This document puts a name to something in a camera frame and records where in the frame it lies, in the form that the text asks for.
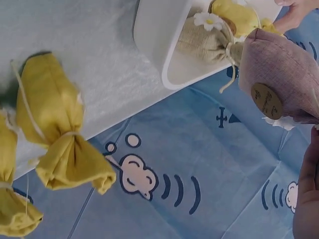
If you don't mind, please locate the white plastic bin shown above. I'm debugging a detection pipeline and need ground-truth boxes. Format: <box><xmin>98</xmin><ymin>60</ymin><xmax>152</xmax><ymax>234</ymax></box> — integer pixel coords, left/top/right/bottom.
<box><xmin>133</xmin><ymin>0</ymin><xmax>284</xmax><ymax>90</ymax></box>

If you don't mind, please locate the yellow cloth sachet pouch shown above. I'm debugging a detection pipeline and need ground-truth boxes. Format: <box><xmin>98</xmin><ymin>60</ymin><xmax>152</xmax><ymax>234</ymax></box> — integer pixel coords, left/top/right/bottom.
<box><xmin>208</xmin><ymin>0</ymin><xmax>285</xmax><ymax>38</ymax></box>
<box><xmin>0</xmin><ymin>108</ymin><xmax>44</xmax><ymax>239</ymax></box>
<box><xmin>9</xmin><ymin>51</ymin><xmax>117</xmax><ymax>195</ymax></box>

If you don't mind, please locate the beige burlap pouch with daisy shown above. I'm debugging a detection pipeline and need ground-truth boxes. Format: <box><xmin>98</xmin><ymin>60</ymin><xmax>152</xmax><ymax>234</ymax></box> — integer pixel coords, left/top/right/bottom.
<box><xmin>175</xmin><ymin>11</ymin><xmax>247</xmax><ymax>94</ymax></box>

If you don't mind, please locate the person's left hand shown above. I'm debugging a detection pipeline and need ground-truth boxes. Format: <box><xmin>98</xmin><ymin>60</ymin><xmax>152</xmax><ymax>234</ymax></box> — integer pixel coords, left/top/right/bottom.
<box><xmin>273</xmin><ymin>0</ymin><xmax>311</xmax><ymax>33</ymax></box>

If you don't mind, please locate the person's right hand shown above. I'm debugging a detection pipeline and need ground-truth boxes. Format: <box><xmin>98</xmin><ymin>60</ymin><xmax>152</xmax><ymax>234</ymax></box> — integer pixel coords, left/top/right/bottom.
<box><xmin>292</xmin><ymin>123</ymin><xmax>319</xmax><ymax>239</ymax></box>

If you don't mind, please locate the mauve cloth sachet pouch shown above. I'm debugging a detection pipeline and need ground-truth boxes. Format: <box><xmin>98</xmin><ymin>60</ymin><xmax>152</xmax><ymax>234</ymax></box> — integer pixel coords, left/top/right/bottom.
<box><xmin>238</xmin><ymin>27</ymin><xmax>319</xmax><ymax>130</ymax></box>

